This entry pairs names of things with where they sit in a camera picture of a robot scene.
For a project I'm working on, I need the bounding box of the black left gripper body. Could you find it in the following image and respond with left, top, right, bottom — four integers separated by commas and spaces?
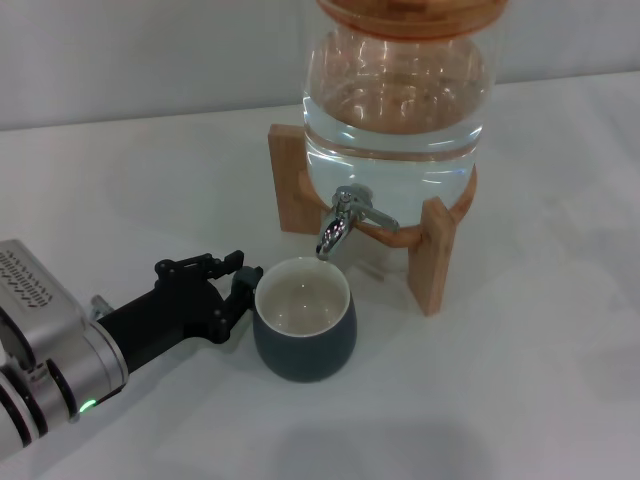
93, 272, 227, 376

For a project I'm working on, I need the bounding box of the dark cup with white inside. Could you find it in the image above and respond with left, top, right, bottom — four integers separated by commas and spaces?
252, 256, 359, 384

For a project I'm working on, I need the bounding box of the chrome faucet tap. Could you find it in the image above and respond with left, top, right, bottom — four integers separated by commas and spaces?
314, 183, 400, 261

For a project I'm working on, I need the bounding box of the wooden dispenser stand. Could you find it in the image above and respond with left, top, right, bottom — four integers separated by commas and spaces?
268, 123, 480, 317

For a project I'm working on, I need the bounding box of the glass water dispenser jar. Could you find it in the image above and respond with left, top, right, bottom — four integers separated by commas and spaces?
302, 29, 494, 230

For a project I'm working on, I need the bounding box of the wooden jar lid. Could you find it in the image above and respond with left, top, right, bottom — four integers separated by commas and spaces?
314, 0, 511, 40

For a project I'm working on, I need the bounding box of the metal left wrist cable plug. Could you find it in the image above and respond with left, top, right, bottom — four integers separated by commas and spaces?
89, 295, 115, 320

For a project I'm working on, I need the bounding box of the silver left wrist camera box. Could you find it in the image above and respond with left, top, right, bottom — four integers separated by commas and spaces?
0, 238, 87, 351

